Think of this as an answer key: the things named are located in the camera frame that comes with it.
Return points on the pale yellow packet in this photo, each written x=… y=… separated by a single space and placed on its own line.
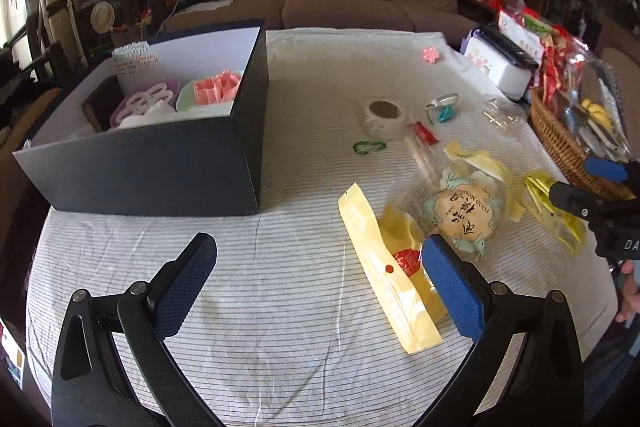
x=487 y=167

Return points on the green carabiner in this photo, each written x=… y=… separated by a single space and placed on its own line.
x=356 y=148

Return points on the round white tin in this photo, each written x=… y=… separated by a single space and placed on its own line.
x=104 y=16

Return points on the pile of snack packets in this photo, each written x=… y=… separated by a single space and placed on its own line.
x=560 y=67

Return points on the clear packet of white sticks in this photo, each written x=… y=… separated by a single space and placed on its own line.
x=424 y=133

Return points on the bright yellow sachet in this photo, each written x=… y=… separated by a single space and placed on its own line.
x=565 y=227
x=537 y=189

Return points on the white tissue box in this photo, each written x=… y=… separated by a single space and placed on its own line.
x=500 y=72

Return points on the pale green bowl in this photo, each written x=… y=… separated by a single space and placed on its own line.
x=186 y=99

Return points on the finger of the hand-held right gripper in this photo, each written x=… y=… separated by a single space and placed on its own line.
x=572 y=198
x=606 y=169

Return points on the long yellow packet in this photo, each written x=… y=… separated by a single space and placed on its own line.
x=380 y=267

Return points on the wicker basket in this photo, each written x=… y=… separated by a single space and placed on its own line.
x=555 y=132

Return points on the black storage box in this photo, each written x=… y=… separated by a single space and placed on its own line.
x=150 y=167

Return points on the clear round pastry packet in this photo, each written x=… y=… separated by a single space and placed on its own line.
x=465 y=212

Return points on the striped white tablecloth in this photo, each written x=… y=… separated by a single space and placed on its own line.
x=300 y=187

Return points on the white tape roll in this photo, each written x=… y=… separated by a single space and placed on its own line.
x=392 y=126

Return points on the white lace card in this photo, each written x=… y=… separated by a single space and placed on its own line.
x=134 y=59

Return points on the pink flower clip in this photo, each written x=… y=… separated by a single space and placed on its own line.
x=429 y=55

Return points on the purple flower cutters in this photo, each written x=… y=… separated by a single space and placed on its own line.
x=147 y=98

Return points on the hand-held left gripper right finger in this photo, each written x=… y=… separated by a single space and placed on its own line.
x=452 y=287

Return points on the teal plastic clip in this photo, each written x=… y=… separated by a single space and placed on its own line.
x=445 y=115

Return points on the black remote control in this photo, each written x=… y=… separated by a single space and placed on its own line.
x=510 y=48

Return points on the person's right hand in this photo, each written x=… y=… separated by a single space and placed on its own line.
x=631 y=299

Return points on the yellow packet with red seal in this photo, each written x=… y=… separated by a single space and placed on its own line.
x=400 y=232

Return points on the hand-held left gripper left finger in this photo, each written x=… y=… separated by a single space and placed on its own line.
x=182 y=287

